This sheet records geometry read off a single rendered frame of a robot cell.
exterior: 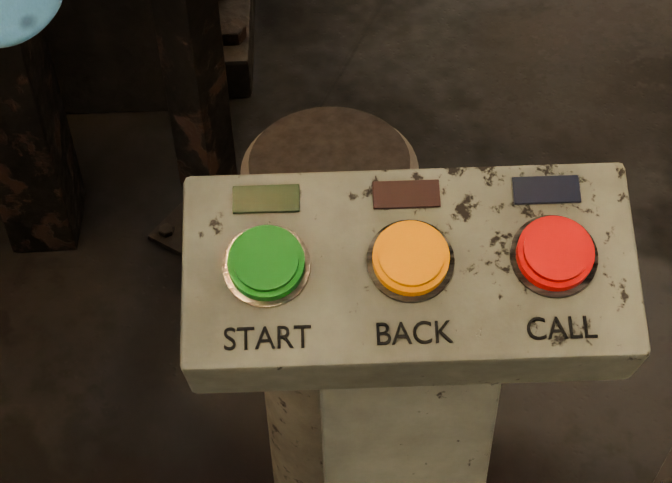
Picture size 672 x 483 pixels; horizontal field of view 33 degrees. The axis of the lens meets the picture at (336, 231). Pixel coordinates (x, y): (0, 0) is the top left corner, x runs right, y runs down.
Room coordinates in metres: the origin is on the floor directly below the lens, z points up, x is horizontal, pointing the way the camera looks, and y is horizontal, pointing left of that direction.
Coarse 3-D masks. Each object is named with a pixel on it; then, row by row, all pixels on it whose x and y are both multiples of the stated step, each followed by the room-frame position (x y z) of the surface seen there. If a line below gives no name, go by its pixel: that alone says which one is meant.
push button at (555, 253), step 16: (544, 224) 0.40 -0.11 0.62; (560, 224) 0.40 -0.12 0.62; (576, 224) 0.40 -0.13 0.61; (528, 240) 0.39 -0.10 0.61; (544, 240) 0.39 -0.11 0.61; (560, 240) 0.39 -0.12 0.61; (576, 240) 0.39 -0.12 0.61; (528, 256) 0.39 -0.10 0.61; (544, 256) 0.39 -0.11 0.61; (560, 256) 0.39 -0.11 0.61; (576, 256) 0.39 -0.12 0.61; (592, 256) 0.39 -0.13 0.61; (528, 272) 0.38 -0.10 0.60; (544, 272) 0.38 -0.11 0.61; (560, 272) 0.38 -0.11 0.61; (576, 272) 0.38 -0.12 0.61; (544, 288) 0.38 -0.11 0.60; (560, 288) 0.37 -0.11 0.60
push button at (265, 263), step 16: (240, 240) 0.40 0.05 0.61; (256, 240) 0.40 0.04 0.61; (272, 240) 0.40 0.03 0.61; (288, 240) 0.40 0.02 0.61; (240, 256) 0.39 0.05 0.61; (256, 256) 0.39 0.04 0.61; (272, 256) 0.39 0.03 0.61; (288, 256) 0.39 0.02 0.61; (240, 272) 0.38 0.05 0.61; (256, 272) 0.38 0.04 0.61; (272, 272) 0.38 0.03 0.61; (288, 272) 0.38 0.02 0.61; (240, 288) 0.38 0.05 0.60; (256, 288) 0.37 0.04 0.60; (272, 288) 0.37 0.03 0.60; (288, 288) 0.37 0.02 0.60
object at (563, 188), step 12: (516, 180) 0.43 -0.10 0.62; (528, 180) 0.43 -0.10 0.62; (540, 180) 0.43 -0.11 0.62; (552, 180) 0.43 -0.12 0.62; (564, 180) 0.43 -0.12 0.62; (576, 180) 0.43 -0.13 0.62; (516, 192) 0.43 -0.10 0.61; (528, 192) 0.43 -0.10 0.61; (540, 192) 0.43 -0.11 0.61; (552, 192) 0.43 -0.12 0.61; (564, 192) 0.43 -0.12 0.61; (576, 192) 0.43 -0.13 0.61; (516, 204) 0.42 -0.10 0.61
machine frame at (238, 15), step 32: (64, 0) 1.19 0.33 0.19; (96, 0) 1.19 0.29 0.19; (128, 0) 1.19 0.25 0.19; (224, 0) 1.35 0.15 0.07; (64, 32) 1.19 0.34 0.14; (96, 32) 1.19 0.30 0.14; (128, 32) 1.19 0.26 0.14; (224, 32) 1.25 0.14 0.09; (64, 64) 1.19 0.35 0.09; (96, 64) 1.19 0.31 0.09; (128, 64) 1.19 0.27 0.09; (160, 64) 1.19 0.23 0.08; (64, 96) 1.19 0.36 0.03; (96, 96) 1.19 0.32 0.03; (128, 96) 1.19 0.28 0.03; (160, 96) 1.19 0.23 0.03
